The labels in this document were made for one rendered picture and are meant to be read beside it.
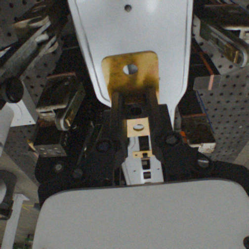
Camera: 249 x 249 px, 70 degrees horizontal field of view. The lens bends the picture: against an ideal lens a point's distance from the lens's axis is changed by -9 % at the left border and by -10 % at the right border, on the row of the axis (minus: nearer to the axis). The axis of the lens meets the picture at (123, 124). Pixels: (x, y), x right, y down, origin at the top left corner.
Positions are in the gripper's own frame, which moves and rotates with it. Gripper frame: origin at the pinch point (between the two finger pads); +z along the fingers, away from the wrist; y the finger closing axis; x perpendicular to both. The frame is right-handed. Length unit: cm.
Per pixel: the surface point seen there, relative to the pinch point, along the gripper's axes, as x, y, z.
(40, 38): -0.2, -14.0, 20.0
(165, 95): -21.7, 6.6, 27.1
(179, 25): -4.6, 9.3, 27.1
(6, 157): -191, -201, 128
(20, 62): -0.3, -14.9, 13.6
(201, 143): -38.4, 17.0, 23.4
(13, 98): -0.3, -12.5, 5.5
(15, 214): -334, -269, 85
